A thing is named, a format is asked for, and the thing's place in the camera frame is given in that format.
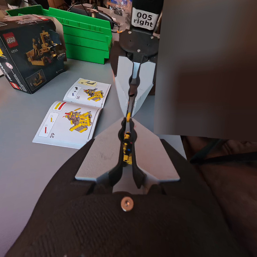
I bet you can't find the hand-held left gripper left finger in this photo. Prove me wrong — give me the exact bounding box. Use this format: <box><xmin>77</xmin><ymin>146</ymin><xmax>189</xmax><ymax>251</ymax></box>
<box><xmin>75</xmin><ymin>117</ymin><xmax>129</xmax><ymax>188</ymax></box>

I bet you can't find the clear plastic bag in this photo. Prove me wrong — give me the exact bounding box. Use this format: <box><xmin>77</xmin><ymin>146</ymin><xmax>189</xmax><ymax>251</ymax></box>
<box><xmin>108</xmin><ymin>0</ymin><xmax>133</xmax><ymax>16</ymax></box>

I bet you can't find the black lego box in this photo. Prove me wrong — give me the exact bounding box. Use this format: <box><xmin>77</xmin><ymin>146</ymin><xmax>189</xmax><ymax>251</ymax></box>
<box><xmin>0</xmin><ymin>15</ymin><xmax>68</xmax><ymax>94</ymax></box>

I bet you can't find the green plastic bin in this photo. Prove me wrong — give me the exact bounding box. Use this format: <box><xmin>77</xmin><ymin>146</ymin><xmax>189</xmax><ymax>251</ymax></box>
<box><xmin>6</xmin><ymin>5</ymin><xmax>113</xmax><ymax>65</ymax></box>

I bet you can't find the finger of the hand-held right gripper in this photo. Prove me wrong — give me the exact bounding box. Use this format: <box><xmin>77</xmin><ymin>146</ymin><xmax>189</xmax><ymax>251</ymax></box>
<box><xmin>130</xmin><ymin>60</ymin><xmax>155</xmax><ymax>118</ymax></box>
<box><xmin>114</xmin><ymin>56</ymin><xmax>134</xmax><ymax>118</ymax></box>

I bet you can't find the yellow lego model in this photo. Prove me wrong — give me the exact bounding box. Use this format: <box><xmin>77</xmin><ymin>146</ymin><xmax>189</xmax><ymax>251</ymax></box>
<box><xmin>122</xmin><ymin>131</ymin><xmax>133</xmax><ymax>165</ymax></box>

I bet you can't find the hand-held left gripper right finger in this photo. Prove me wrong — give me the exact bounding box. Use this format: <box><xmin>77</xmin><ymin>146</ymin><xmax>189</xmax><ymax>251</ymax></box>
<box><xmin>129</xmin><ymin>118</ymin><xmax>180</xmax><ymax>189</ymax></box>

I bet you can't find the small wooden piece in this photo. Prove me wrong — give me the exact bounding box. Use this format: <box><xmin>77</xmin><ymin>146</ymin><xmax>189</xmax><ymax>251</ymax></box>
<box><xmin>86</xmin><ymin>7</ymin><xmax>99</xmax><ymax>19</ymax></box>

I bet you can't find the open lego instruction booklet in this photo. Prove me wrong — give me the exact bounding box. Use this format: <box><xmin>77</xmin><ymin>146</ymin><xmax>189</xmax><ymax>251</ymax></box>
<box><xmin>32</xmin><ymin>78</ymin><xmax>112</xmax><ymax>149</ymax></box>

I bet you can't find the black strap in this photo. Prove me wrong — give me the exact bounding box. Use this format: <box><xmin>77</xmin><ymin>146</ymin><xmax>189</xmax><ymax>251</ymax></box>
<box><xmin>189</xmin><ymin>139</ymin><xmax>257</xmax><ymax>165</ymax></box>

